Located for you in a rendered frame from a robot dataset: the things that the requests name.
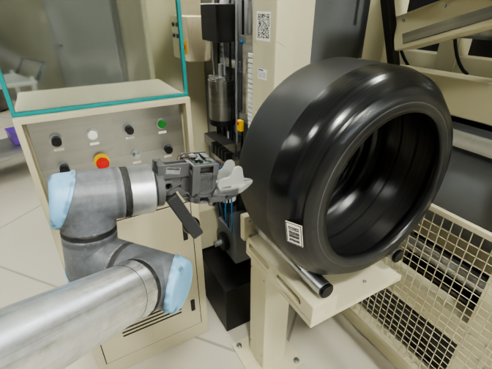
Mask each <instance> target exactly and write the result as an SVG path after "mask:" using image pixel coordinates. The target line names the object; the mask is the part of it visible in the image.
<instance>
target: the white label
mask: <svg viewBox="0 0 492 369"><path fill-rule="evenodd" d="M286 235H287V242H290V243H292V244H295V245H298V246H300V247H303V238H302V226H301V225H297V224H295V223H292V222H289V221H287V220H286Z"/></svg>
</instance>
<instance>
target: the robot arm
mask: <svg viewBox="0 0 492 369"><path fill-rule="evenodd" d="M179 156H180V160H178V157H179ZM179 156H177V160H169V161H162V160H161V159H160V158H154V159H152V168H151V166H150V165H148V164H144V165H129V166H124V167H114V168H99V169H92V170H83V171H75V170H71V171H69V172H64V173H57V174H53V175H51V176H50V177H49V179H48V199H49V214H50V227H51V228H52V229H54V230H59V231H60V237H61V246H62V250H63V256H64V265H65V269H64V273H65V277H66V279H67V281H68V283H67V284H64V285H62V286H59V287H56V288H53V289H51V290H48V291H45V292H42V293H40V294H37V295H34V296H32V297H29V298H26V299H23V300H21V301H18V302H15V303H12V304H11V305H7V306H4V307H1V308H0V369H65V368H66V367H68V366H69V365H71V364H72V363H74V362H75V361H77V360H78V359H80V358H81V357H83V356H84V355H86V354H88V353H89V352H90V351H92V350H94V349H95V348H97V347H98V346H100V345H101V344H103V343H104V342H105V341H107V340H109V339H111V338H112V337H113V336H115V335H117V334H118V333H120V332H121V331H122V330H124V329H126V328H127V327H129V326H130V325H131V324H133V323H135V322H136V321H138V320H141V319H143V318H146V317H147V316H148V315H150V314H151V313H153V312H155V311H156V310H161V311H163V312H164V313H165V314H167V313H170V314H174V313H176V312H177V311H179V310H180V308H181V307H182V306H183V304H184V303H185V300H186V298H187V295H188V293H189V290H190V286H191V283H192V278H193V267H192V264H191V262H190V260H189V259H187V258H184V257H181V256H180V255H179V254H176V255H174V254H172V253H167V252H164V251H161V250H157V249H154V248H151V247H147V246H143V245H139V244H136V243H134V242H129V241H126V240H123V239H119V238H118V232H117V224H116V223H117V221H116V219H119V218H124V217H131V216H136V215H144V214H149V213H153V212H155V211H156V210H157V207H158V206H164V205H165V202H167V204H168V205H169V206H170V207H171V209H172V210H173V211H174V213H175V215H176V216H177V217H178V218H179V220H180V221H181V222H182V228H183V230H184V232H186V233H187V234H190V235H191V237H192V238H194V239H196V238H197V237H199V236H200V235H202V233H203V231H202V229H201V227H200V222H199V220H198V219H197V218H196V217H193V216H192V215H191V214H190V212H189V210H188V209H187V207H186V206H185V205H184V203H183V202H182V200H181V198H180V197H179V196H178V195H177V193H176V192H177V191H178V192H179V194H180V195H181V197H183V199H184V200H185V202H186V203H188V202H190V203H194V204H207V203H209V204H210V203H213V202H221V201H227V200H229V199H231V198H233V197H235V196H237V195H238V194H239V193H241V192H242V191H244V190H245V189H247V188H248V187H249V186H250V185H251V184H252V183H253V180H252V179H248V178H244V176H243V170H242V167H241V166H235V162H234V161H233V160H226V161H225V163H224V165H223V167H222V168H221V169H220V170H219V163H216V162H215V161H214V160H213V159H212V158H211V157H210V156H209V155H208V154H207V153H205V151H201V152H184V153H180V155H179Z"/></svg>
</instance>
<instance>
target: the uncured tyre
mask: <svg viewBox="0 0 492 369"><path fill-rule="evenodd" d="M452 142H453V126H452V118H451V115H450V111H449V109H448V107H447V104H446V102H445V99H444V96H443V94H442V93H441V90H440V88H439V87H438V86H437V85H436V84H435V83H434V82H433V81H432V80H431V79H430V78H429V77H427V76H426V75H423V74H422V73H421V72H418V71H416V70H415V69H412V68H410V67H406V66H402V65H396V64H388V63H384V62H379V61H371V60H366V59H357V58H352V57H345V56H341V57H333V58H329V59H324V60H321V61H316V62H313V63H311V64H308V65H306V66H304V67H302V68H300V69H299V70H297V71H296V72H294V73H292V74H291V75H289V76H288V77H287V78H286V79H285V80H283V81H282V82H281V83H280V84H279V85H278V86H277V87H276V88H275V89H274V90H273V91H272V92H271V93H270V95H269V96H268V97H267V98H266V99H265V101H264V102H263V103H262V105H261V107H260V108H259V109H258V111H257V113H256V114H255V116H254V118H253V120H252V122H251V124H250V126H249V128H248V131H247V134H246V136H245V139H244V142H243V145H242V150H241V154H240V158H239V166H241V167H242V170H243V176H244V178H248V179H252V180H253V183H252V184H251V185H250V186H249V187H248V188H247V189H245V190H244V191H242V192H241V197H242V200H243V203H244V205H245V208H246V210H247V213H248V214H249V216H250V218H251V220H252V221H253V222H254V223H255V225H256V226H257V227H258V228H259V229H260V230H261V231H262V232H263V233H264V234H265V235H266V236H267V237H268V238H269V239H270V240H271V241H272V242H273V243H274V244H275V245H276V246H277V247H278V248H279V249H280V250H281V251H282V252H283V253H284V254H285V255H286V256H287V257H288V258H289V259H290V260H291V261H293V262H294V263H295V264H296V265H298V266H299V267H302V268H303V269H306V270H307V271H309V272H312V273H315V274H318V275H339V274H346V273H351V272H357V271H360V270H362V269H365V268H367V267H369V266H371V265H373V264H375V263H376V262H378V261H380V260H382V259H383V258H384V257H385V256H387V255H388V254H390V253H391V252H392V251H393V250H394V249H395V248H396V247H397V246H398V245H400V244H401V243H402V242H403V241H404V240H405V239H406V237H407V236H408V235H409V234H410V233H411V232H412V231H413V230H414V229H415V228H416V226H417V225H418V223H419V222H420V221H421V219H422V218H423V217H424V215H425V213H426V212H427V211H428V209H429V207H430V206H431V204H432V203H433V200H434V198H435V197H436V194H437V192H438V191H439V188H440V187H441V184H442V182H443V180H444V176H445V174H446V172H447V167H448V165H449V161H450V156H451V152H452ZM286 220H287V221H289V222H292V223H295V224H297V225H300V226H302V238H303V247H300V246H298V245H295V244H292V243H290V242H287V235H286Z"/></svg>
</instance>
